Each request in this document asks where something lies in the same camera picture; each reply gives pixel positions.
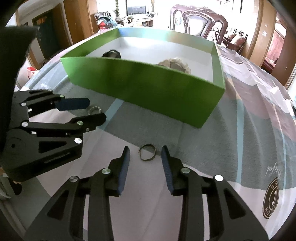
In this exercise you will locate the black wrist watch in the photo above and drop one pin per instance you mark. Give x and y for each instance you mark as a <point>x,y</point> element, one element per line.
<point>112,54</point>

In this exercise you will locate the striped bed sheet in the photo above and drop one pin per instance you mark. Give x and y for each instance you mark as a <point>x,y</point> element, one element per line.
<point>249,139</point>

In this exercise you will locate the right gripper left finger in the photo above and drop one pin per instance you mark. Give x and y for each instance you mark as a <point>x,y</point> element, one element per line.
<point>62,216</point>

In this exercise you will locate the pile of clothes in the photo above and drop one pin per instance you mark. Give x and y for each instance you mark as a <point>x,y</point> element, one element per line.
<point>104,21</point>

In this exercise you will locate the cream wrist watch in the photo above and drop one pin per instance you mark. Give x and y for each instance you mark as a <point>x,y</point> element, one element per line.
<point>176,64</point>

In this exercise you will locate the green cardboard box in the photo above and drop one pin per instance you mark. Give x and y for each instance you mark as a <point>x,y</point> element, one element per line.
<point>137,78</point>

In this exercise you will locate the black television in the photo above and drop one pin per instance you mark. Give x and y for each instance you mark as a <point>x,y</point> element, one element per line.
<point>133,10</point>

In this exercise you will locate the dark thin ring band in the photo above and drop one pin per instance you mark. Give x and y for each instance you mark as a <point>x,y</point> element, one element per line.
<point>147,152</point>

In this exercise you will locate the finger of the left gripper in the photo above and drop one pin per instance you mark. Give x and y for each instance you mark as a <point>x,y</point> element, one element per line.
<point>84,124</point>
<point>72,104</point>

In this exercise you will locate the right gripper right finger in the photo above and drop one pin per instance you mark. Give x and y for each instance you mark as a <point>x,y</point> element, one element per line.
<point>229,216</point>

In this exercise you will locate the carved wooden chair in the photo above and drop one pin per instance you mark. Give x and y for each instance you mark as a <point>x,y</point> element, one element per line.
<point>199,22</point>

